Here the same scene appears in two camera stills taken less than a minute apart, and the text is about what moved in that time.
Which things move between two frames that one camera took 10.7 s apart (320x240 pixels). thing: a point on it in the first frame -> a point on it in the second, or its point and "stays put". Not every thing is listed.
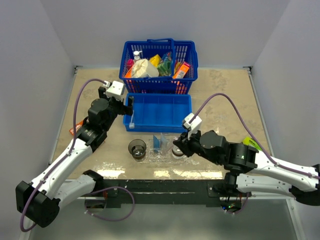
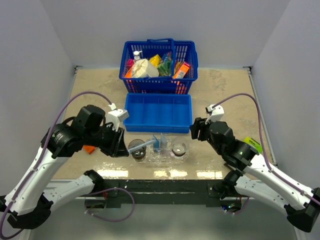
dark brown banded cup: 137,148 stays put
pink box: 130,64 stays put
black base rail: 209,192 stays put
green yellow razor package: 249,141 stays put
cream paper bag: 143,68 stays put
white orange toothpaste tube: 163,142 stays put
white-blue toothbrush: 131,125 -> 138,146
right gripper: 184,144 -> 199,124
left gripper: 124,109 -> 118,146
